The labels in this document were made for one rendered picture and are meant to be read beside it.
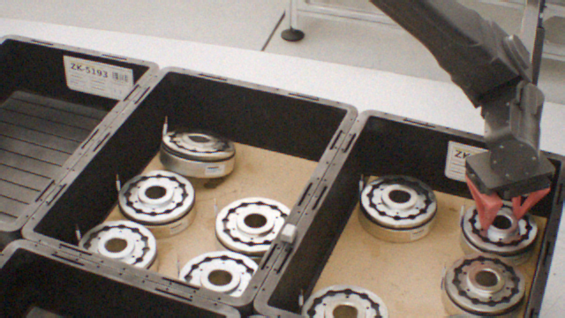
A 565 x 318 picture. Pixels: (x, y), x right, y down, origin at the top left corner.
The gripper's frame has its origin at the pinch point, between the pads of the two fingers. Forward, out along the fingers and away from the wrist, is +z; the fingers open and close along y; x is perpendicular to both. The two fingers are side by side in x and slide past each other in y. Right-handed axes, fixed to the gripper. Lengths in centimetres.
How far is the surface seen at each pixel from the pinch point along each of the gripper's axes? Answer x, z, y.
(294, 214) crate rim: 3.6, -6.5, -27.1
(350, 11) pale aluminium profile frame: 177, 75, 55
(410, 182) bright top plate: 11.9, 1.0, -7.7
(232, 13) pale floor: 212, 89, 24
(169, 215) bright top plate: 15.5, 0.0, -39.7
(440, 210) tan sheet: 8.2, 4.0, -4.5
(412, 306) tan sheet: -6.6, 3.7, -15.6
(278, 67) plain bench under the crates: 68, 17, -7
